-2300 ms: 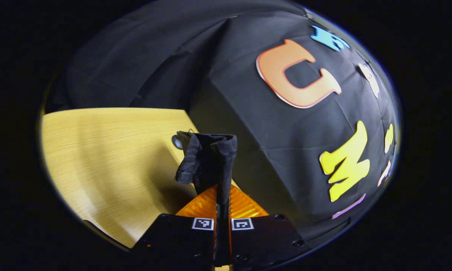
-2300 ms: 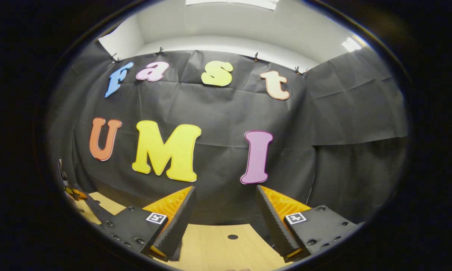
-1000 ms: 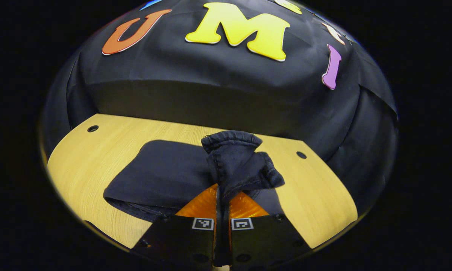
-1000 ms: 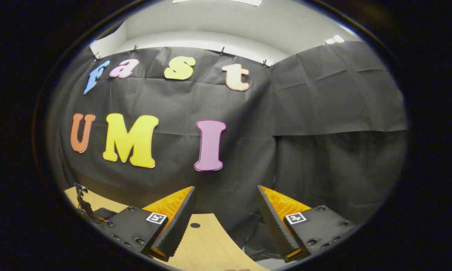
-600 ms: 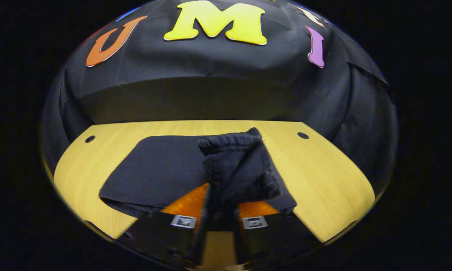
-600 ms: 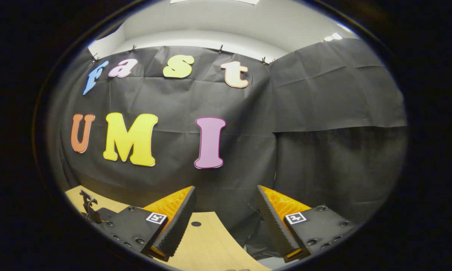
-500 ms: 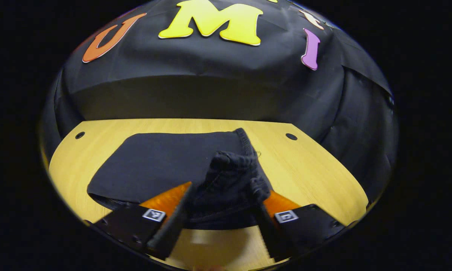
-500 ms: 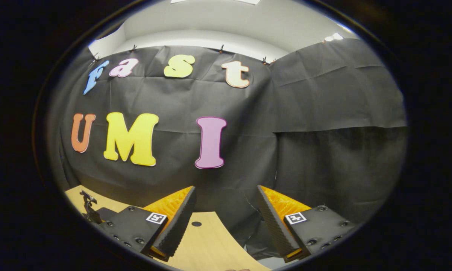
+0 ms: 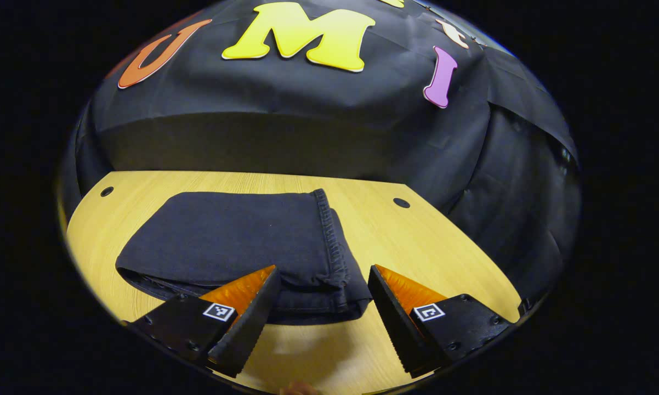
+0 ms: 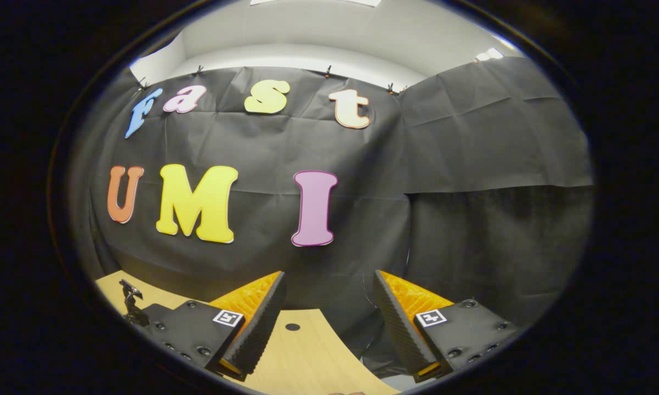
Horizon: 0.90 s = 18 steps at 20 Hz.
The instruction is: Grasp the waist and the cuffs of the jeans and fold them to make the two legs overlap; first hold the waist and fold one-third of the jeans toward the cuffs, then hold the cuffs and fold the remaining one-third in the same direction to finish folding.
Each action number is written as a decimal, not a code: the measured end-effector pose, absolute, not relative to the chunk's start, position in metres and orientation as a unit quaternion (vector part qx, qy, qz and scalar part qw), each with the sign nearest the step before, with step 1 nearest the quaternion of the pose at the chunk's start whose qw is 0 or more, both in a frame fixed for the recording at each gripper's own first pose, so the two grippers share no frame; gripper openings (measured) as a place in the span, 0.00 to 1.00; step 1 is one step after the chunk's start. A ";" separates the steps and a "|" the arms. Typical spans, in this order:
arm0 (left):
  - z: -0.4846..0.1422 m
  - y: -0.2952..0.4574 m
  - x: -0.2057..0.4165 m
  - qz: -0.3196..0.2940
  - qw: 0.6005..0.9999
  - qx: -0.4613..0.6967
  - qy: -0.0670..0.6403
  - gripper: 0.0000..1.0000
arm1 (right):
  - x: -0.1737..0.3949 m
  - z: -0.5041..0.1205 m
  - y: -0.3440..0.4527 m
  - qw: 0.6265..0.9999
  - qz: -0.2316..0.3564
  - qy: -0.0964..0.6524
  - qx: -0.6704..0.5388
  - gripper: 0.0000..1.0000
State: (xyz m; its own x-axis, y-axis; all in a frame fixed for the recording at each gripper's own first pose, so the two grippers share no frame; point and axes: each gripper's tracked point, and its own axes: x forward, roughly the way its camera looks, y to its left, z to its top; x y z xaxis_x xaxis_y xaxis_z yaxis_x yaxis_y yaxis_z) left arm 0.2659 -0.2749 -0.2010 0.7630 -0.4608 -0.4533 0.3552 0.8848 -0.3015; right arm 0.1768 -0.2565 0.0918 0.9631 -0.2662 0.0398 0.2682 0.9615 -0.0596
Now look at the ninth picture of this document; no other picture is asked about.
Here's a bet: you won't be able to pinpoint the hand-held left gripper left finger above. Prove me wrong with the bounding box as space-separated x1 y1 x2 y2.
122 265 282 379

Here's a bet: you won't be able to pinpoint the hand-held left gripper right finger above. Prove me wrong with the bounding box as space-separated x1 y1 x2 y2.
367 264 515 379

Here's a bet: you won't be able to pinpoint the dark blue jeans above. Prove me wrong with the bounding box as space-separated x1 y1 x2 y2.
115 189 374 326

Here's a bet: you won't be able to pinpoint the black backdrop cloth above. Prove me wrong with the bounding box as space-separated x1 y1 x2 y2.
61 0 580 308

